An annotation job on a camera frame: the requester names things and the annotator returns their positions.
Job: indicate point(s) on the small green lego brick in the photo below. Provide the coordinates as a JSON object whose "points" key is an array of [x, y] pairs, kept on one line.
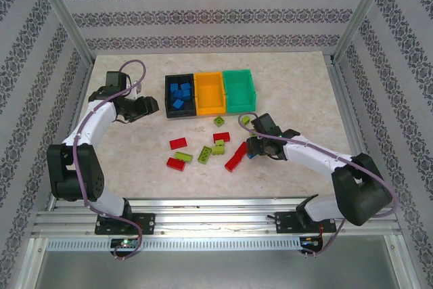
{"points": [[245, 120], [220, 120], [220, 142]]}

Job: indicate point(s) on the long green lego brick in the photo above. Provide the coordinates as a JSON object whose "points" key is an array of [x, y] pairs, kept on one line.
{"points": [[183, 157], [218, 150]]}

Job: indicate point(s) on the wide green lego brick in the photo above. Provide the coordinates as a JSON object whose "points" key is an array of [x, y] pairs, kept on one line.
{"points": [[204, 155]]}

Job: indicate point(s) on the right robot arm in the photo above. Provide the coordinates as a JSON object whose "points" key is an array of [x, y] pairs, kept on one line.
{"points": [[365, 197]]}

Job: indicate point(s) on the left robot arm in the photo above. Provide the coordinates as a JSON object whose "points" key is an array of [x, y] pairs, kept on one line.
{"points": [[84, 174]]}

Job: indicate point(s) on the black plastic bin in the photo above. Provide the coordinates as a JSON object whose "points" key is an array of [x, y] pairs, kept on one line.
{"points": [[181, 113]]}

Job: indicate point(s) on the green plastic bin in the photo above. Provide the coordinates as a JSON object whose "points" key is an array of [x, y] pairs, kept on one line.
{"points": [[240, 92]]}

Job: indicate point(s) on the orange plastic bin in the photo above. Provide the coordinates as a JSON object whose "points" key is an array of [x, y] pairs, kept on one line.
{"points": [[209, 96]]}

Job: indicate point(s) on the gray metal panel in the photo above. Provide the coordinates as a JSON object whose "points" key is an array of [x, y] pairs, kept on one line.
{"points": [[216, 272]]}

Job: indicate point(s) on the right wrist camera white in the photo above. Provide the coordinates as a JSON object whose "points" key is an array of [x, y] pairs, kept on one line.
{"points": [[256, 137]]}

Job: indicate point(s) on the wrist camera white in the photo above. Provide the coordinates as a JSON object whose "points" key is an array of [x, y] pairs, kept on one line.
{"points": [[256, 137], [132, 91]]}

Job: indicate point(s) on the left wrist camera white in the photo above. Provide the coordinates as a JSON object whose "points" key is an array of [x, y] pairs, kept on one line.
{"points": [[132, 91]]}

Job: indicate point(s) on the aluminum side rail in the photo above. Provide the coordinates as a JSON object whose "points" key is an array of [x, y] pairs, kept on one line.
{"points": [[345, 99], [87, 81]]}

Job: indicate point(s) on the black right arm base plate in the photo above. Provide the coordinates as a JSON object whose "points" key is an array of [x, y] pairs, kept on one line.
{"points": [[284, 223]]}

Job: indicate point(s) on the aluminum rail frame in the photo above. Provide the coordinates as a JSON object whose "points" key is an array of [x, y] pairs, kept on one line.
{"points": [[216, 221]]}

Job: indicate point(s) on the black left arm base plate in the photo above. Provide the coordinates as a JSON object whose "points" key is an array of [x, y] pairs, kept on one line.
{"points": [[149, 223]]}

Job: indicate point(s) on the aluminum frame post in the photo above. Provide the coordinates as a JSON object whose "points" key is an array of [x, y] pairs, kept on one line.
{"points": [[57, 11], [363, 11]]}

